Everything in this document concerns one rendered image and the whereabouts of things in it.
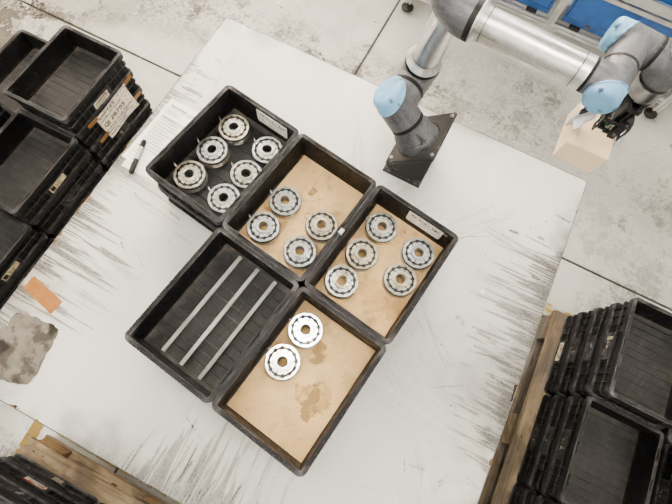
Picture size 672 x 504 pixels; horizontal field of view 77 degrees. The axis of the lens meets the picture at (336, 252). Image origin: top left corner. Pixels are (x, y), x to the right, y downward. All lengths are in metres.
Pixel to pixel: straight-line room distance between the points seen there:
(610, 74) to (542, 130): 1.82
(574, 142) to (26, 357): 1.74
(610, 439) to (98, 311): 1.94
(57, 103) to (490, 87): 2.32
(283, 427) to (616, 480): 1.35
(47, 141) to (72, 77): 0.31
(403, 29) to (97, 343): 2.48
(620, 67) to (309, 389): 1.07
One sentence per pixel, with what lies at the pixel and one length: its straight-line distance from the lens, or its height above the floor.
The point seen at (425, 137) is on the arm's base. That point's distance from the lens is 1.47.
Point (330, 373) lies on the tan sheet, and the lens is 1.27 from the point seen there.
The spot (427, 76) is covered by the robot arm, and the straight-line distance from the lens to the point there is 1.45.
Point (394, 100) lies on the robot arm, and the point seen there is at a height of 1.02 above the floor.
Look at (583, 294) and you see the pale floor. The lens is 2.58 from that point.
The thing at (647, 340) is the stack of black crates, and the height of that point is 0.49.
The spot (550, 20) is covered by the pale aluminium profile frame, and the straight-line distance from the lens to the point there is 2.96.
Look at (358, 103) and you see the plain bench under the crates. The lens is 1.76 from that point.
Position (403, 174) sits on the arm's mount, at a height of 0.73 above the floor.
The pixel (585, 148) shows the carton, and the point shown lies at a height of 1.12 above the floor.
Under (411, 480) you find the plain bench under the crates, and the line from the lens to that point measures 1.46.
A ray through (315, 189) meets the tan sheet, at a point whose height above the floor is 0.83.
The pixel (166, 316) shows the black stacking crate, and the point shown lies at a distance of 1.35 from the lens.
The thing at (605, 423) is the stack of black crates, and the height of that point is 0.38.
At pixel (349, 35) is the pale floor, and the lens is 2.97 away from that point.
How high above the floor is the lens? 2.10
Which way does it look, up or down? 72 degrees down
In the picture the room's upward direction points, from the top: 12 degrees clockwise
